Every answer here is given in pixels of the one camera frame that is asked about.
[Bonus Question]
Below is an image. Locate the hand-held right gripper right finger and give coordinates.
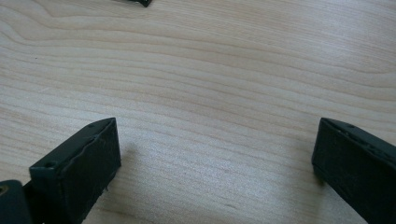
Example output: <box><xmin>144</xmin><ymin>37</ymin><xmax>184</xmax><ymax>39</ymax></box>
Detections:
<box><xmin>311</xmin><ymin>117</ymin><xmax>396</xmax><ymax>224</ymax></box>

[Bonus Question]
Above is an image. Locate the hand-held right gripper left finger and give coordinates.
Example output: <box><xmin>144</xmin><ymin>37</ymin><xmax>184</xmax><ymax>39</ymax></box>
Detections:
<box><xmin>22</xmin><ymin>117</ymin><xmax>122</xmax><ymax>224</ymax></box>

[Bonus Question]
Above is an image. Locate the dark object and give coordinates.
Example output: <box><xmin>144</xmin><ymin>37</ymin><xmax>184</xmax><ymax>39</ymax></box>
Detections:
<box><xmin>115</xmin><ymin>0</ymin><xmax>153</xmax><ymax>8</ymax></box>

